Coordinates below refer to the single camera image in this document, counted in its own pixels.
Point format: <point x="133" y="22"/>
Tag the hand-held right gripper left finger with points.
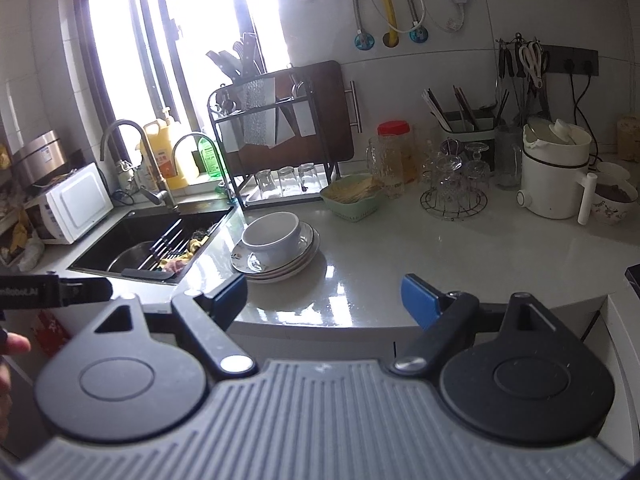
<point x="227" y="301"/>

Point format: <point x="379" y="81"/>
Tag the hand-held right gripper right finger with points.
<point x="420" y="301"/>

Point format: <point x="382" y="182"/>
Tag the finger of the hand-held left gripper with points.
<point x="87" y="291"/>

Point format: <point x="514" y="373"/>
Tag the white ceramic bowl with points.
<point x="270" y="254"/>

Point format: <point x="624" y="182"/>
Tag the leaf print deep plate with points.
<point x="305" y="247"/>

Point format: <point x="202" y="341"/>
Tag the person's left hand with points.
<point x="15" y="344"/>

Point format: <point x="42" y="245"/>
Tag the red patterned bag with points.
<point x="50" y="332"/>

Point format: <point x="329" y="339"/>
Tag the steel pot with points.
<point x="130" y="260"/>

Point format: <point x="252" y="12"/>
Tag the black kitchen sink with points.
<point x="135" y="230"/>

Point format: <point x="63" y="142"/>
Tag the black roll-up drain rack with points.
<point x="167" y="245"/>

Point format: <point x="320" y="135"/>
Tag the white microwave oven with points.
<point x="75" y="205"/>

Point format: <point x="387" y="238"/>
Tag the white drip tray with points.
<point x="285" y="201"/>

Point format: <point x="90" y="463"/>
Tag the green basket of sticks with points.
<point x="352" y="202"/>

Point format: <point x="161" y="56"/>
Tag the clear drinking glass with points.
<point x="310" y="177"/>
<point x="266" y="184"/>
<point x="287" y="180"/>

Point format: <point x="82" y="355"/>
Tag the cluster of clear stemmed glasses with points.
<point x="455" y="175"/>

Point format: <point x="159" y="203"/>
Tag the tall steel faucet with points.
<point x="157" y="175"/>

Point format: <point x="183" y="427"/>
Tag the textured glass mug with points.
<point x="385" y="165"/>

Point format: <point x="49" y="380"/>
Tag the green bottle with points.
<point x="211" y="160"/>

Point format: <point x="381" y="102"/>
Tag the silver rice cooker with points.
<point x="42" y="152"/>

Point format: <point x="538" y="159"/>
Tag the yellow detergent bottle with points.
<point x="165" y="155"/>

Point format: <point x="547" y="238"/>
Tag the tall clear glass pitcher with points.
<point x="508" y="160"/>

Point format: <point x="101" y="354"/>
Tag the short steel faucet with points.
<point x="192" y="135"/>

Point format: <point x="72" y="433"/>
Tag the red lid glass jar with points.
<point x="394" y="129"/>

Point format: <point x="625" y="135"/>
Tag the white electric cooking pot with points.
<point x="550" y="180"/>

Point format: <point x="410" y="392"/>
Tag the bundle of chopsticks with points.
<point x="435" y="105"/>

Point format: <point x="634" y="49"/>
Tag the brown cutting board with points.
<point x="320" y="125"/>

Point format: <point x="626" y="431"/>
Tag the black metal dish rack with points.
<point x="270" y="106"/>

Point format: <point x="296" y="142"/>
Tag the animal print ceramic bowl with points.
<point x="607" y="207"/>

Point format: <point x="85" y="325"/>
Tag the black cooktop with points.
<point x="634" y="285"/>

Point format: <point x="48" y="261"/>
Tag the small plain white bowl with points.
<point x="614" y="170"/>

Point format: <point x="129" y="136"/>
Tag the hanging scissors and utensils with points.
<point x="515" y="70"/>

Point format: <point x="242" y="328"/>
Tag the yellow food box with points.
<point x="629" y="137"/>

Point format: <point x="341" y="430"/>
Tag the yellow gas pipe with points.
<point x="387" y="5"/>

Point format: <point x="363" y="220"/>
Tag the blue wall pipe fitting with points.
<point x="419" y="35"/>
<point x="364" y="40"/>

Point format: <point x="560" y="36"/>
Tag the black wall power strip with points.
<point x="570" y="60"/>

